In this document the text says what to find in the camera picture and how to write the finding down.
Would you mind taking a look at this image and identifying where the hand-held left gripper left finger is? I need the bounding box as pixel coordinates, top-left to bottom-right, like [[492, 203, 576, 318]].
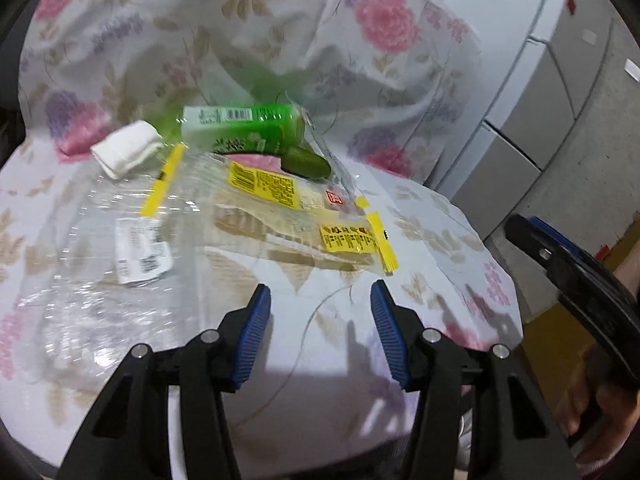
[[55, 283, 273, 480]]

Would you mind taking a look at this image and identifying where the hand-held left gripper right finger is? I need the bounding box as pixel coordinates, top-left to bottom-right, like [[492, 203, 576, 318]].
[[370, 280, 583, 480]]

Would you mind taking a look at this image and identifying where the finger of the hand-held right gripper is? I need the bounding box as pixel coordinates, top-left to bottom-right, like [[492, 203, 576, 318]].
[[504, 214, 591, 307], [530, 216, 601, 268]]

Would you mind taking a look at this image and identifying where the clear yellow-label wrapper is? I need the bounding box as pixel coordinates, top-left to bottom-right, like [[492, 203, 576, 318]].
[[140, 142, 401, 281]]

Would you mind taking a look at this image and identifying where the clear white-label plastic bag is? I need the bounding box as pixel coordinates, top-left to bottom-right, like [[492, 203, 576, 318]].
[[10, 180, 261, 396]]

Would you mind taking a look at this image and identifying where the dark green plastic piece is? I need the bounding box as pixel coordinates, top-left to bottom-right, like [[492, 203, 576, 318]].
[[280, 146, 332, 179]]

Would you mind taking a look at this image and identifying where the green plastic bottle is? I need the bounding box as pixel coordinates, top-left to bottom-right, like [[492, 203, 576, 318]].
[[180, 102, 307, 157]]

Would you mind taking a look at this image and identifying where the white tissue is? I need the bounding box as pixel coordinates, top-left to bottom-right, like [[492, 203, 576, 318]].
[[90, 120, 166, 180]]

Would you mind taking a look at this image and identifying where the person's right hand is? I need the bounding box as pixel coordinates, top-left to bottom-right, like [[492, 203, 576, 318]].
[[559, 349, 640, 468]]

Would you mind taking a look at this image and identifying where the floral printed cloth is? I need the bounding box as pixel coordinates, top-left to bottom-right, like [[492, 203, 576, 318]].
[[0, 0, 526, 466]]

